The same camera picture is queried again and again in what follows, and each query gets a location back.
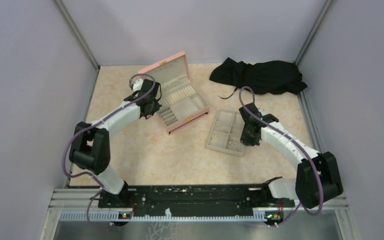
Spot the silver crystal chain necklace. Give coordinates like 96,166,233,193
226,138,243,149

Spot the grey divided drawer tray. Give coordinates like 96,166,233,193
206,109,245,157

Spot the pink jewelry box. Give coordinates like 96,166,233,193
138,51,210,135

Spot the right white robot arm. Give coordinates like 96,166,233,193
239,103,344,209

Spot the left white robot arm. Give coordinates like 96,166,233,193
62,73,162,207

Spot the black cloth bag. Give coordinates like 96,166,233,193
209,57,308,95

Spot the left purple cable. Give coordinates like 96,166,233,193
61,73,157,229

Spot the purple cable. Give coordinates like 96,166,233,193
238,86,325,228
61,73,157,229

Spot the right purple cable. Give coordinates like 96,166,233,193
238,86,325,228

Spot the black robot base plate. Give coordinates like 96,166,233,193
98,183,295,217

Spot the white cable duct strip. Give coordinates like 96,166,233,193
59,209,268,223

